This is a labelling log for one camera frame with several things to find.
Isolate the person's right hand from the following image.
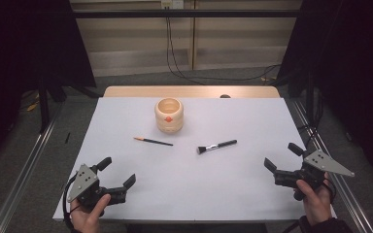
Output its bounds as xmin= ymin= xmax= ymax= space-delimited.
xmin=295 ymin=173 xmax=334 ymax=227

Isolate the white table mat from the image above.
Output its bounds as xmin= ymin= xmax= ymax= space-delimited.
xmin=51 ymin=96 xmax=338 ymax=224

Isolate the black makeup brush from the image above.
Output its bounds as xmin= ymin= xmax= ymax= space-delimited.
xmin=196 ymin=139 xmax=238 ymax=155

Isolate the cream wooden cup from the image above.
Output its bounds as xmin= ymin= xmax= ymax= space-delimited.
xmin=153 ymin=97 xmax=185 ymax=134

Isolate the metal floor rail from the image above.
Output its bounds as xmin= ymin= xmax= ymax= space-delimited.
xmin=0 ymin=100 xmax=66 ymax=233
xmin=290 ymin=98 xmax=373 ymax=233

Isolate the black hanging cable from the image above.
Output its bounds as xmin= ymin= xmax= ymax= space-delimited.
xmin=164 ymin=17 xmax=281 ymax=83

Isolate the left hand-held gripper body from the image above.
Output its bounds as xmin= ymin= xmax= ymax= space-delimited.
xmin=66 ymin=163 xmax=128 ymax=217

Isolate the white wall socket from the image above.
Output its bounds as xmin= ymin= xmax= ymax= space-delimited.
xmin=160 ymin=0 xmax=185 ymax=10

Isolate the person's left hand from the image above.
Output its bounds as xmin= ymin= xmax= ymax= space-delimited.
xmin=70 ymin=193 xmax=112 ymax=233

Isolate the black horizontal bar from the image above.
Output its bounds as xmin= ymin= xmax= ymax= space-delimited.
xmin=72 ymin=9 xmax=300 ymax=19

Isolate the black metal stand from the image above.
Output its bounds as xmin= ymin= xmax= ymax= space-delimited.
xmin=38 ymin=72 xmax=51 ymax=134

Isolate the dark pencil with orange tip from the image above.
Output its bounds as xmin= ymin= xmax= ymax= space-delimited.
xmin=133 ymin=136 xmax=175 ymax=148

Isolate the left hand-held gripper cable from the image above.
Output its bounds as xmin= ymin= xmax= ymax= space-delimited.
xmin=61 ymin=173 xmax=81 ymax=232

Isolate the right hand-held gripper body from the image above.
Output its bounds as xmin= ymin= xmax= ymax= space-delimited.
xmin=273 ymin=149 xmax=356 ymax=202

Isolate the black curtain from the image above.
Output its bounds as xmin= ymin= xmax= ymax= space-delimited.
xmin=0 ymin=0 xmax=97 ymax=169
xmin=276 ymin=0 xmax=373 ymax=185

